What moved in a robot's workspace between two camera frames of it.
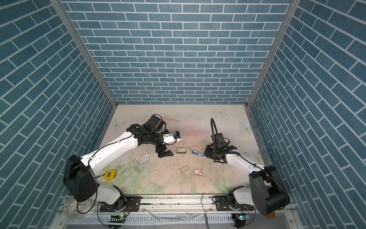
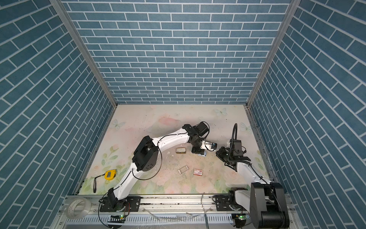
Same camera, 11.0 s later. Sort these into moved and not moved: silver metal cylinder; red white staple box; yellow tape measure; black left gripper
Moved: black left gripper
Not moved: silver metal cylinder; red white staple box; yellow tape measure
